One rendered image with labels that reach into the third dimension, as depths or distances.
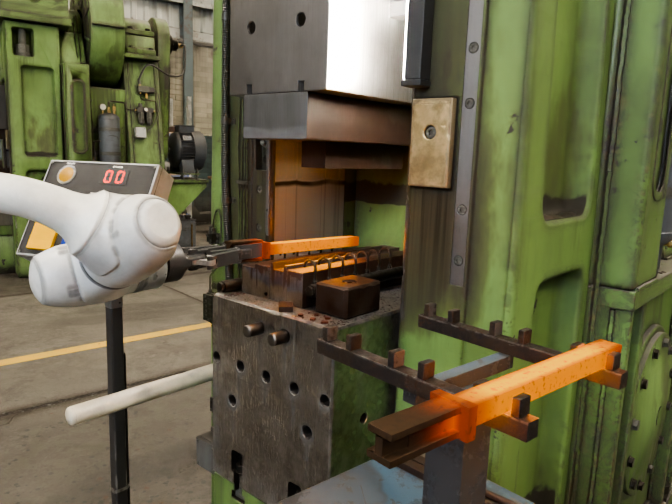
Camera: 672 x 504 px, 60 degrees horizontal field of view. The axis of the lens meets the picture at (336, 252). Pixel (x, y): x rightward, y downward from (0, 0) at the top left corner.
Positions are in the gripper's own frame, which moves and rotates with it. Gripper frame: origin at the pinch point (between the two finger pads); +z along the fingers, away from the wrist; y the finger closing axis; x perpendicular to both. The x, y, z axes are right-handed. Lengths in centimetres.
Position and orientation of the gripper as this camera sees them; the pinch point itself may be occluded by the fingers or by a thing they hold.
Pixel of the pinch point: (245, 250)
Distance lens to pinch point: 120.8
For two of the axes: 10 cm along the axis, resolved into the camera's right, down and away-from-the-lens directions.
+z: 6.7, -1.1, 7.4
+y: 7.5, 1.4, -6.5
